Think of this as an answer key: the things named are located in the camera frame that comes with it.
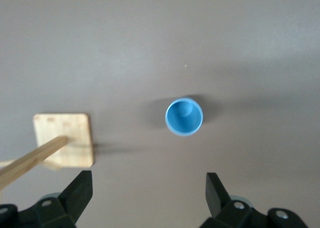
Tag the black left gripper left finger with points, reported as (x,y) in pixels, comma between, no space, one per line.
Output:
(50,213)

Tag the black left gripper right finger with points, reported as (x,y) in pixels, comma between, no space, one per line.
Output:
(237,215)

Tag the light blue plastic cup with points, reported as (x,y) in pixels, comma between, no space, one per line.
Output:
(183,122)

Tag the wooden mug rack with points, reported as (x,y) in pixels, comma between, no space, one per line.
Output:
(75,137)

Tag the brown table cloth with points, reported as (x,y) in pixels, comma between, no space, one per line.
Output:
(150,37)

